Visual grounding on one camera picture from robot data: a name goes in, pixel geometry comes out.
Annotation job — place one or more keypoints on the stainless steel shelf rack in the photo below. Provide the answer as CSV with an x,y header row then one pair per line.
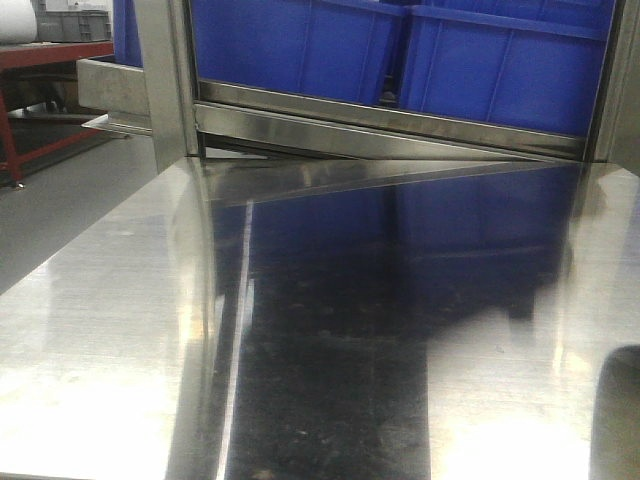
x,y
185,114

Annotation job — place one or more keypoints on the left blue plastic crate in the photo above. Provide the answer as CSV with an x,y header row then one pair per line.
x,y
339,50

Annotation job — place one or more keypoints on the blue plastic crate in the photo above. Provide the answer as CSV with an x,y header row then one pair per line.
x,y
339,50
534,65

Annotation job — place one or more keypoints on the far left blue crate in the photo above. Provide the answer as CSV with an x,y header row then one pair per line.
x,y
126,42

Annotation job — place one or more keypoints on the right blue plastic crate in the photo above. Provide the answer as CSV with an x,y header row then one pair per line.
x,y
534,65

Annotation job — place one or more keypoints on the grey plastic crate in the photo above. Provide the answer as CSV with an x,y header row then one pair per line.
x,y
81,26

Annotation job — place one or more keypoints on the red metal workbench frame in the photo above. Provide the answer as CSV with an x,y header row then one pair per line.
x,y
19,57

